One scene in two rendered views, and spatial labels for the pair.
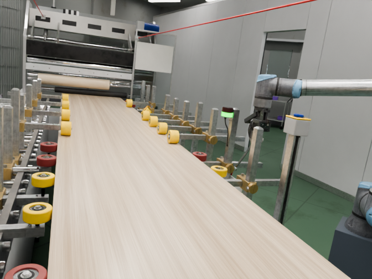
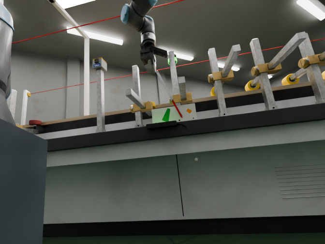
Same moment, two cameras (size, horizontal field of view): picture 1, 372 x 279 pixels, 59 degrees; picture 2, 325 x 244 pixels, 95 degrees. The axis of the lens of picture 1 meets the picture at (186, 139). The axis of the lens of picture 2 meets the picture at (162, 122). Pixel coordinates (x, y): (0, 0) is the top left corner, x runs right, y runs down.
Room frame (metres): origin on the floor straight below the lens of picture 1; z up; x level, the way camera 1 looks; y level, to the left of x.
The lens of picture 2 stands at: (2.12, -1.05, 0.54)
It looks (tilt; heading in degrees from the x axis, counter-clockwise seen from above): 12 degrees up; 120
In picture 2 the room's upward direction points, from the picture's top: 6 degrees counter-clockwise
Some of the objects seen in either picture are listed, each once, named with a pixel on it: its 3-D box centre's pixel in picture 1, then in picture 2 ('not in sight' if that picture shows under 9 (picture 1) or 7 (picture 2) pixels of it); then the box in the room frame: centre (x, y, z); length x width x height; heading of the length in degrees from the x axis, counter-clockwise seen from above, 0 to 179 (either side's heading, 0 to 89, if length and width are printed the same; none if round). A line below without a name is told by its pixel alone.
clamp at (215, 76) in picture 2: (209, 138); (220, 77); (2.03, -0.15, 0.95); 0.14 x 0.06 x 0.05; 21
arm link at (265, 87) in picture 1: (265, 86); (147, 28); (1.68, -0.37, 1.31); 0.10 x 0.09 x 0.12; 76
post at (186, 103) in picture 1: (183, 132); (313, 72); (2.47, 0.03, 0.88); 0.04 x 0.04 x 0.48; 21
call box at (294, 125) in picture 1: (296, 126); (99, 66); (1.30, -0.43, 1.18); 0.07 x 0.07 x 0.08; 21
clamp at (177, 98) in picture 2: (224, 165); (180, 99); (1.79, -0.24, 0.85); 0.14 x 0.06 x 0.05; 21
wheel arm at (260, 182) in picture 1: (251, 182); (142, 105); (1.59, -0.36, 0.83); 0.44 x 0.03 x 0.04; 111
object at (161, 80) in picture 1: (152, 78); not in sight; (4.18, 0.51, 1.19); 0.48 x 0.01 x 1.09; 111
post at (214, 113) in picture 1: (210, 145); (217, 84); (2.01, -0.16, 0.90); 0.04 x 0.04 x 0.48; 21
